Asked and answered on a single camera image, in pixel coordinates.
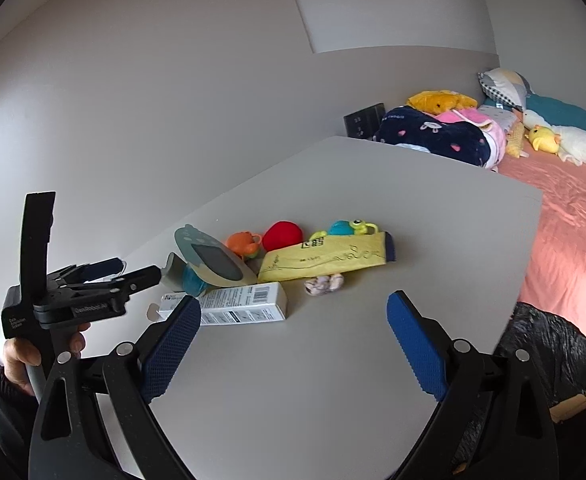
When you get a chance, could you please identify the yellow corn plush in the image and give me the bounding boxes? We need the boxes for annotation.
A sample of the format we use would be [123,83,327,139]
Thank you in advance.
[505,122,528,159]

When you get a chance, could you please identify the black plastic bag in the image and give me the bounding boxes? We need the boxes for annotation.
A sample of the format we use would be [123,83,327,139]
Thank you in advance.
[460,301,586,466]

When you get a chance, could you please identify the teal pillow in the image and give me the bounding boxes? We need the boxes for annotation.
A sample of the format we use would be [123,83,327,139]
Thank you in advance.
[525,92,586,133]

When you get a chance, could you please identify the grey paper cup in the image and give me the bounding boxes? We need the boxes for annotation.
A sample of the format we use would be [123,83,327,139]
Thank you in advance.
[162,253,190,292]

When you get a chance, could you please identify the yellow duck plush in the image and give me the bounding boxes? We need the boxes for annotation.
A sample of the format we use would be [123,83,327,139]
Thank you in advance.
[529,125,561,155]

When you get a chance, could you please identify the checkered pillow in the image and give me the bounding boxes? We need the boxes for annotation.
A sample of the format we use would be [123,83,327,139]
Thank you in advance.
[478,67,534,110]

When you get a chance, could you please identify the orange plastic toy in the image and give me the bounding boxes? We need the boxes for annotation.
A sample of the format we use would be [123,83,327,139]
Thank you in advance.
[225,231,264,261]

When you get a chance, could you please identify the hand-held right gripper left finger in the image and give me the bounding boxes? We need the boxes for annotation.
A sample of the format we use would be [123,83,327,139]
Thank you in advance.
[29,295,202,480]

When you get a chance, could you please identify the white goose plush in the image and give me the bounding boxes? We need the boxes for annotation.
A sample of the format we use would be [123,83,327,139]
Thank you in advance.
[520,108,586,177]

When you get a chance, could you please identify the tan cardboard box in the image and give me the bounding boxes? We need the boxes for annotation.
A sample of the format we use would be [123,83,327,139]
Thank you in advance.
[548,391,586,425]

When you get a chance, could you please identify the red heart plush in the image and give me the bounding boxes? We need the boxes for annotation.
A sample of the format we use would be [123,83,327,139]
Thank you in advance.
[262,220,304,253]

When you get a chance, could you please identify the teal turtle toy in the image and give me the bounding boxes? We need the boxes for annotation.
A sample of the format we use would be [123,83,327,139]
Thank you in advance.
[327,218,379,237]

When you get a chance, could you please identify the yellow paper packet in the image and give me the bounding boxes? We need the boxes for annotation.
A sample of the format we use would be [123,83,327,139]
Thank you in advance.
[257,230,398,283]

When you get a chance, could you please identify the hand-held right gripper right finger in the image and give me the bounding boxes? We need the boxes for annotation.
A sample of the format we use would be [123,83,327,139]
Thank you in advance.
[387,290,558,480]

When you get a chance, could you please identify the navy patterned blanket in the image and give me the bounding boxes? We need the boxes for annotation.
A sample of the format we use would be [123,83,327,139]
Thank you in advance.
[373,106,494,168]

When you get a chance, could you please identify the teal toy device with screen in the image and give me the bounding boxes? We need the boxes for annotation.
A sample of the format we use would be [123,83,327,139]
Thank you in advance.
[174,224,258,288]

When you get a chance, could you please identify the teal round container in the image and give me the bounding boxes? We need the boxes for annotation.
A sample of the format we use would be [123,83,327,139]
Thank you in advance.
[182,265,211,297]

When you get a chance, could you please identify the white cardboard box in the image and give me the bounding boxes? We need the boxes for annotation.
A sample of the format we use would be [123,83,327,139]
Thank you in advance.
[146,281,289,327]

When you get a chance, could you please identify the person's left hand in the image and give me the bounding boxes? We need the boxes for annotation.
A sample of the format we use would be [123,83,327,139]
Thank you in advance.
[2,321,92,397]

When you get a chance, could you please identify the small pinkish crumpled wad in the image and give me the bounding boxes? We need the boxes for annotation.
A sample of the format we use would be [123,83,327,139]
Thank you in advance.
[304,274,345,297]

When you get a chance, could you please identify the pink blanket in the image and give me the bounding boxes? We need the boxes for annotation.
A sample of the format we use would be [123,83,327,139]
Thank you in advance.
[435,106,518,168]

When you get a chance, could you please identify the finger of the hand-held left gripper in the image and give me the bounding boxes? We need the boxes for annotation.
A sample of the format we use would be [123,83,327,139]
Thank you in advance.
[56,266,163,307]
[48,257,127,287]

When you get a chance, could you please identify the yellow plush cushion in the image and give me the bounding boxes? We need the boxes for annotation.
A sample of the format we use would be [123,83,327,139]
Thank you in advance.
[406,90,478,113]

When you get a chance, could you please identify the black wall panel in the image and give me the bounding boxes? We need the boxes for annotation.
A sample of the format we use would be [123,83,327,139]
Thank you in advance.
[343,103,386,138]

